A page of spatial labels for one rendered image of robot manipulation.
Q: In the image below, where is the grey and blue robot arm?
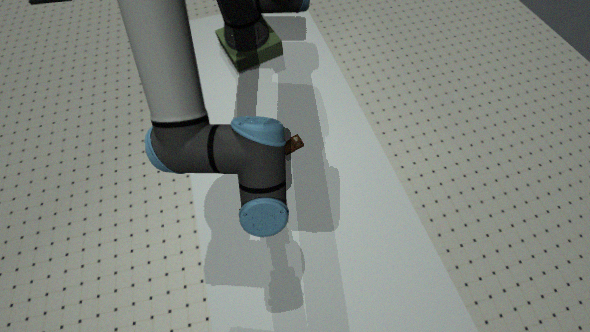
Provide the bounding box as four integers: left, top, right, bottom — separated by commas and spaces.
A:
117, 0, 310, 237

